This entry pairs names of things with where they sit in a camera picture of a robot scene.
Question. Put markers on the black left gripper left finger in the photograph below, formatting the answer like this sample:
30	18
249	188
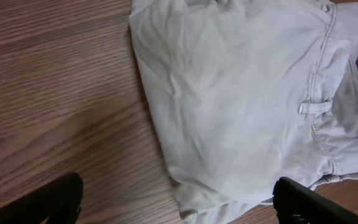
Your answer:
57	202

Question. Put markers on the beige khaki shorts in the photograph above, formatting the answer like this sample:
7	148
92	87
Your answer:
244	92

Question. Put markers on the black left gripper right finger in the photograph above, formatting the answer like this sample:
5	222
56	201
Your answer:
296	204

